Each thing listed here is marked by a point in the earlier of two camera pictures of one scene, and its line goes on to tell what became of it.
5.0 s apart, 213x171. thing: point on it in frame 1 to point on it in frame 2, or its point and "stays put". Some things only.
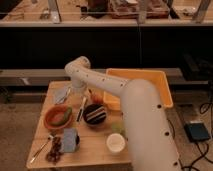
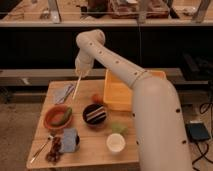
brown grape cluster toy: (55, 153) stays put
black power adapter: (196, 131) stays put
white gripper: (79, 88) to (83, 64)
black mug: (77, 140) stays put
